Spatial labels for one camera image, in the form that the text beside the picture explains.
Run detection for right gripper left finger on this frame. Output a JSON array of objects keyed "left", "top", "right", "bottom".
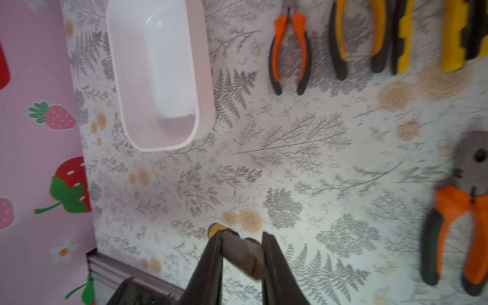
[{"left": 178, "top": 231, "right": 223, "bottom": 305}]

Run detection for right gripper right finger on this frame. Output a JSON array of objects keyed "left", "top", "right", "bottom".
[{"left": 262, "top": 232, "right": 309, "bottom": 305}]

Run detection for yellow grey needle-nose pliers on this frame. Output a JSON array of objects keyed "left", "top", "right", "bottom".
[{"left": 207, "top": 223, "right": 267, "bottom": 280}]

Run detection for white plastic storage box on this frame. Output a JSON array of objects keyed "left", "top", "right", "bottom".
[{"left": 107, "top": 0, "right": 216, "bottom": 152}]

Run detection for yellow black diagonal pliers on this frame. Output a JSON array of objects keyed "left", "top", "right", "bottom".
[{"left": 329, "top": 0, "right": 393, "bottom": 80}]

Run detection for small orange black pliers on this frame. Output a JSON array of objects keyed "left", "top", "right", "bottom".
[{"left": 268, "top": 1, "right": 312, "bottom": 96}]

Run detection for yellow black flat-nose pliers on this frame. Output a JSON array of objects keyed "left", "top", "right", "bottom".
[{"left": 465, "top": 0, "right": 487, "bottom": 60}]

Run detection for yellow striped needle-nose pliers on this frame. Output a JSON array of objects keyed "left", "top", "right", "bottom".
[{"left": 391, "top": 1, "right": 471, "bottom": 75}]

